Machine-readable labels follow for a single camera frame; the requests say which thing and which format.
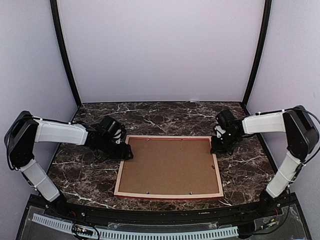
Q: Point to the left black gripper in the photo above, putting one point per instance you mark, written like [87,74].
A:
[123,153]

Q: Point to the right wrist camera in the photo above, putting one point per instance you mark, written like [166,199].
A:
[218,131]

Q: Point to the left black corner post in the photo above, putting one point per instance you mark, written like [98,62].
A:
[63,51]

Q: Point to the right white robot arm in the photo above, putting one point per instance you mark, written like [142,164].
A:
[298,130]

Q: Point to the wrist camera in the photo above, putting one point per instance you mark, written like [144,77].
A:
[218,131]
[119,134]

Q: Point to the white cable tray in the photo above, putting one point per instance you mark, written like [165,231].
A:
[135,232]

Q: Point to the black corner post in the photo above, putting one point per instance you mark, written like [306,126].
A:
[259,51]
[63,51]

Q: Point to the right black corner post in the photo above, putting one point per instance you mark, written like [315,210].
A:
[259,51]

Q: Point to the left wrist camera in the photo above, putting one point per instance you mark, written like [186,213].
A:
[119,134]

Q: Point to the brown backing board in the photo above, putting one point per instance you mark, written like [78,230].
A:
[167,165]

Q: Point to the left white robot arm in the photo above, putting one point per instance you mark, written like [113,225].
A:
[28,133]

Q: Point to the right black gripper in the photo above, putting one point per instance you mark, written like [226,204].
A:
[216,149]

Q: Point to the red wooden picture frame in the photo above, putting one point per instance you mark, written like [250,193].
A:
[117,185]

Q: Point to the black front table rail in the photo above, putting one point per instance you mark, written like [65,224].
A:
[240,215]

